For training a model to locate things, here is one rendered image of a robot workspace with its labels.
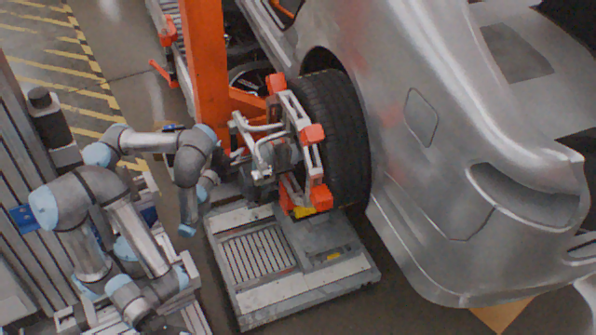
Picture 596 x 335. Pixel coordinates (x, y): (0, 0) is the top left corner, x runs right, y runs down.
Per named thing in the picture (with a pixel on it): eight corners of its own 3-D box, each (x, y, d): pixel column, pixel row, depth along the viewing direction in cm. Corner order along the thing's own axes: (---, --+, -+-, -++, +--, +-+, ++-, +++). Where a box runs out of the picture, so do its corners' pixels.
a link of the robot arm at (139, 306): (147, 292, 140) (120, 309, 135) (155, 303, 138) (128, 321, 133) (148, 307, 145) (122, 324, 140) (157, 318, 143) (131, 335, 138)
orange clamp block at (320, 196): (323, 193, 223) (332, 207, 217) (307, 197, 220) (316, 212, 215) (325, 182, 217) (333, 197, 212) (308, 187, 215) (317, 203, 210)
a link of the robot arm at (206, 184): (187, 201, 222) (186, 190, 216) (199, 184, 229) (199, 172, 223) (203, 207, 221) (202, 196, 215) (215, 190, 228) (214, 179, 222)
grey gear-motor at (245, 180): (311, 201, 313) (314, 164, 287) (248, 221, 301) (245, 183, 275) (300, 181, 324) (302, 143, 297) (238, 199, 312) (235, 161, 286)
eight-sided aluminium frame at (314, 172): (318, 224, 240) (327, 145, 199) (305, 229, 238) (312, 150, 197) (277, 149, 273) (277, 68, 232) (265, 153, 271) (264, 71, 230)
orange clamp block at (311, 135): (319, 142, 210) (326, 138, 202) (302, 147, 208) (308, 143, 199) (314, 127, 211) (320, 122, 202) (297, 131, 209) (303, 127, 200)
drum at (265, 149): (304, 167, 237) (304, 147, 227) (262, 180, 231) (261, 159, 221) (292, 148, 246) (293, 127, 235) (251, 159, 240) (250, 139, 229)
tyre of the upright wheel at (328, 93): (331, 185, 282) (391, 213, 220) (293, 197, 275) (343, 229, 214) (309, 69, 266) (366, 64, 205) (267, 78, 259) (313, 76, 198)
